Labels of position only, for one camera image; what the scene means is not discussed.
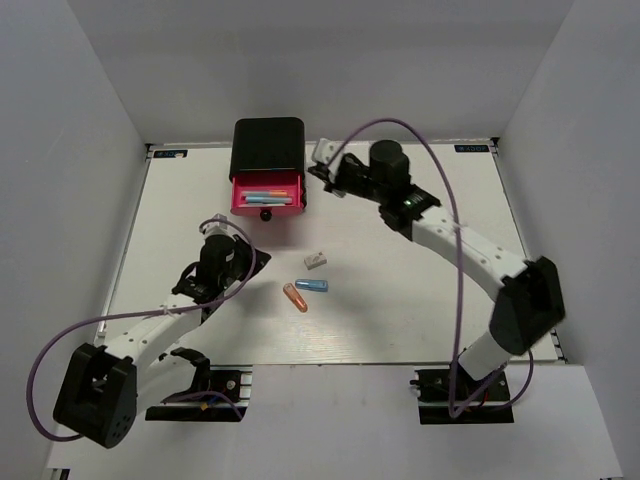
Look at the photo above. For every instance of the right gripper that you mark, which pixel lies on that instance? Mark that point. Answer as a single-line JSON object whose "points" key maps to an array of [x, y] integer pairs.
{"points": [[316, 169]]}

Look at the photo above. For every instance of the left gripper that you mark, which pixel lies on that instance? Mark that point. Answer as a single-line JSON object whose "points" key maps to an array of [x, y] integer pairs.
{"points": [[243, 247]]}

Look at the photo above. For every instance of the white staples box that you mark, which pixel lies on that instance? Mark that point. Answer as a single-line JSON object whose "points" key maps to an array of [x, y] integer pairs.
{"points": [[315, 260]]}

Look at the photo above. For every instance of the blue cap highlighter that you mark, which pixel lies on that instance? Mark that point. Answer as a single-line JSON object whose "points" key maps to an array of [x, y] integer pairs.
{"points": [[268, 201]]}

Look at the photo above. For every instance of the orange cap highlighter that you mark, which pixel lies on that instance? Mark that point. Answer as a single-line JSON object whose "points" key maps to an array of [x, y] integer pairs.
{"points": [[265, 193]]}

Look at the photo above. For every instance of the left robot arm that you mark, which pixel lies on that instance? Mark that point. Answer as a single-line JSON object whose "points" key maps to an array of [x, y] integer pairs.
{"points": [[105, 387]]}

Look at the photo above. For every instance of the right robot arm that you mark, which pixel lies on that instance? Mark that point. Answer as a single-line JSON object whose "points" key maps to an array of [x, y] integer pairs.
{"points": [[527, 296]]}

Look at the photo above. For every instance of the orange correction tape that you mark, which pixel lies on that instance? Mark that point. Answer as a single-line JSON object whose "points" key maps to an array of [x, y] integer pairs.
{"points": [[293, 295]]}

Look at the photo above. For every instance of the blue correction tape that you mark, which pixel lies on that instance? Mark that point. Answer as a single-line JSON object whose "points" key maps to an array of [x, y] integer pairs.
{"points": [[313, 285]]}

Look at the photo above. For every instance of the black drawer cabinet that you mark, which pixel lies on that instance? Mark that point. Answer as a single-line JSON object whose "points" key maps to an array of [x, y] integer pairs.
{"points": [[268, 144]]}

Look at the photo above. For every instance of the blue table corner sticker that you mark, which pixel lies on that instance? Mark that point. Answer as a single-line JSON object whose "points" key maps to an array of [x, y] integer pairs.
{"points": [[471, 148]]}

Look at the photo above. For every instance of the left blue table sticker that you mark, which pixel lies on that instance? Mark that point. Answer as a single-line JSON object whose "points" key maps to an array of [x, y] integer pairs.
{"points": [[170, 154]]}

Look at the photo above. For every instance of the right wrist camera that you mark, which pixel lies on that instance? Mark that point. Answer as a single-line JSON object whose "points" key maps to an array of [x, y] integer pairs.
{"points": [[327, 153]]}

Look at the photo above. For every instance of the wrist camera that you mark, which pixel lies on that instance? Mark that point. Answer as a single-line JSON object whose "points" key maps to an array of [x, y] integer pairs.
{"points": [[327, 153], [217, 225]]}

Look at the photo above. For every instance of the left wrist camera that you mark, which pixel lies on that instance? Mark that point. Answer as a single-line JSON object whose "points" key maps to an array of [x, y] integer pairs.
{"points": [[217, 225]]}

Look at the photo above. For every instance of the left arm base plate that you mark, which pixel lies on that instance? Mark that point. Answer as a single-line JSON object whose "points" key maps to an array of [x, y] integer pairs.
{"points": [[223, 397]]}

